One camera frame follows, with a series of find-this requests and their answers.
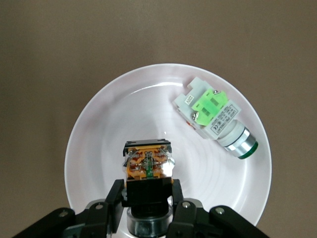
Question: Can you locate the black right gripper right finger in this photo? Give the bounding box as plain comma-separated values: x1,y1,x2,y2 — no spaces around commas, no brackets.
168,178,270,238

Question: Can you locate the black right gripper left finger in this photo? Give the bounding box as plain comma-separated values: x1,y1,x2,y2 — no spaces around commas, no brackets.
12,178,127,238

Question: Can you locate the orange and black push-button switch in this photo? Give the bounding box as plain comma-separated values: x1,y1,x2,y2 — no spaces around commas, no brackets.
122,140,175,238

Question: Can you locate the pink round plate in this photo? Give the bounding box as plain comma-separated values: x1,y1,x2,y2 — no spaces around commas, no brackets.
64,63,272,238

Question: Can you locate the brown table mat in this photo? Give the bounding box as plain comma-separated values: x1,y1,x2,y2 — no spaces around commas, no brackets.
0,0,317,238

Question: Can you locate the green and white push-button switch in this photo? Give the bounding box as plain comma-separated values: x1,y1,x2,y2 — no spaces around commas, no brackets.
172,76,259,160

